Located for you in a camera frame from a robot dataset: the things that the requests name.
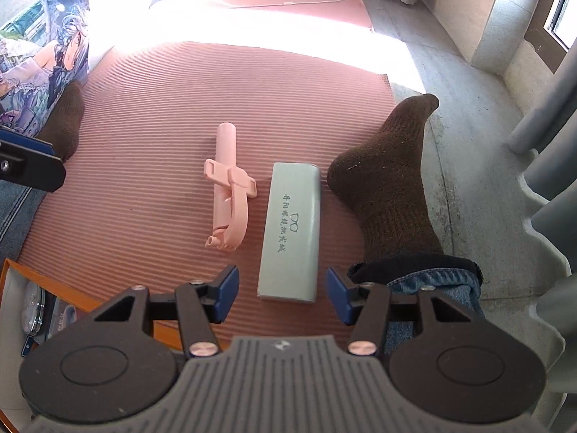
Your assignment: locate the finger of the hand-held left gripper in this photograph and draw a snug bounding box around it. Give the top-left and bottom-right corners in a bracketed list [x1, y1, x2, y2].
[0, 126, 56, 157]
[0, 141, 67, 193]

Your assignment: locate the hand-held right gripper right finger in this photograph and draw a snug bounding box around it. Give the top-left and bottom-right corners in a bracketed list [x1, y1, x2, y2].
[327, 265, 474, 358]

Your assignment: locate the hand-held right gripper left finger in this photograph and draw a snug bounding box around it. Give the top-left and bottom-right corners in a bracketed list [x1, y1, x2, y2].
[92, 265, 239, 358]

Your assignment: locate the white glasses case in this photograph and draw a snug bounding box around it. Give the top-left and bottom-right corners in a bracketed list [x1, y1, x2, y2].
[258, 161, 322, 303]

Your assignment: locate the orange cardboard box container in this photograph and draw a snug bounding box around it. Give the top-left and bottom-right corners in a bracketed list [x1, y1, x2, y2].
[0, 258, 183, 411]

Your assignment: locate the round silver compact mirror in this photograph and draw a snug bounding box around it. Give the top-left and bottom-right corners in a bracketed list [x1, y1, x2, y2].
[22, 280, 46, 339]

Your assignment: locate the pink selfie stick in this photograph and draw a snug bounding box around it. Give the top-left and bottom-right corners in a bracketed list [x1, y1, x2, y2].
[204, 123, 257, 252]

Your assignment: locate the person's left socked foot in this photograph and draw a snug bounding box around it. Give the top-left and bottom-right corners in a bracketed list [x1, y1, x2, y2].
[38, 81, 86, 165]

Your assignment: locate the person's socked foot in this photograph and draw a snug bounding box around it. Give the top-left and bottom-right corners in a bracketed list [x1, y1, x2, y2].
[327, 93, 445, 276]
[38, 81, 86, 165]

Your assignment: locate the printed pillow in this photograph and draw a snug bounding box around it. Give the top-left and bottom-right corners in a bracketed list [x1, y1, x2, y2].
[0, 0, 91, 138]

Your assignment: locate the person's right socked foot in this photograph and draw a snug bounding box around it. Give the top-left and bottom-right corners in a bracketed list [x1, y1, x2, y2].
[327, 93, 445, 276]

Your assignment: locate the pink floor mat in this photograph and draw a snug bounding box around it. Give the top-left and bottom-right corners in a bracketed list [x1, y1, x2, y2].
[149, 0, 376, 34]
[9, 40, 397, 339]

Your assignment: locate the grey curtain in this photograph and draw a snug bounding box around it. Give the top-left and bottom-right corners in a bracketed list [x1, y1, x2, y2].
[509, 31, 577, 416]

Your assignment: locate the window frame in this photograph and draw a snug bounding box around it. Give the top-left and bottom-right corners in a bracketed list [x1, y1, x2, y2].
[543, 0, 577, 50]

